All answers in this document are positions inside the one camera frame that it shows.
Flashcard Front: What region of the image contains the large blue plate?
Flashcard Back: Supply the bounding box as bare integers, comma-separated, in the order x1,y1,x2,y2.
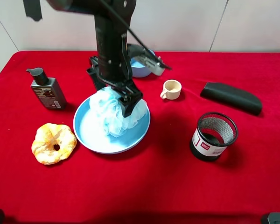
73,98,151,154

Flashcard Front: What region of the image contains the black mesh pen holder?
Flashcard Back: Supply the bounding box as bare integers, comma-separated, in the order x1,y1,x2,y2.
189,112,238,161

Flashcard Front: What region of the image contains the blue bowl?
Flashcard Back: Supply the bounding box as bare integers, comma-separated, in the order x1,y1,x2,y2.
130,54,156,78

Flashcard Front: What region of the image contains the black textured gripper finger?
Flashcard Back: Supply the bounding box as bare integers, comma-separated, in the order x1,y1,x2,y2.
90,72,106,91
119,94,143,117

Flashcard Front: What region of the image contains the light blue bath loofah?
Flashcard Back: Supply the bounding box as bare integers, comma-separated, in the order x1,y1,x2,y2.
89,87,148,137

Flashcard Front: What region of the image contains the black glasses case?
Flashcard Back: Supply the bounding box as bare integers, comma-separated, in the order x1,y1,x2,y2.
200,82,263,116

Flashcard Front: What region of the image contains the red velvet tablecloth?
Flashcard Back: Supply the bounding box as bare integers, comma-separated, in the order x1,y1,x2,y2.
0,51,280,224

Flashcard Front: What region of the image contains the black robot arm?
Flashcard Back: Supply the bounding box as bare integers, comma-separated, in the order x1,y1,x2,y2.
48,0,143,117

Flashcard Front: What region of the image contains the black cable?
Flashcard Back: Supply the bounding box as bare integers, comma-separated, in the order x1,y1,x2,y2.
100,0,172,70

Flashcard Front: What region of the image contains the black pump lotion bottle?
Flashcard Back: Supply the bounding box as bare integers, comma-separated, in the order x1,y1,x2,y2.
26,67,67,110

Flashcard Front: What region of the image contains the black object bottom right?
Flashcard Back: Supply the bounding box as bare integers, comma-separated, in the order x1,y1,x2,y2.
261,212,280,224

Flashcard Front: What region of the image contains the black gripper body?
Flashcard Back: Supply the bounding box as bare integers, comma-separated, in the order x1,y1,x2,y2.
86,56,143,97

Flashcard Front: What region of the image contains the small cream cup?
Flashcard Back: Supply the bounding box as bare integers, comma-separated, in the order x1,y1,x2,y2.
160,79,182,100

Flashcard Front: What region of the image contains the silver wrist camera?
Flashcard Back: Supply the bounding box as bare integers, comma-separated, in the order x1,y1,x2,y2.
127,43,172,77

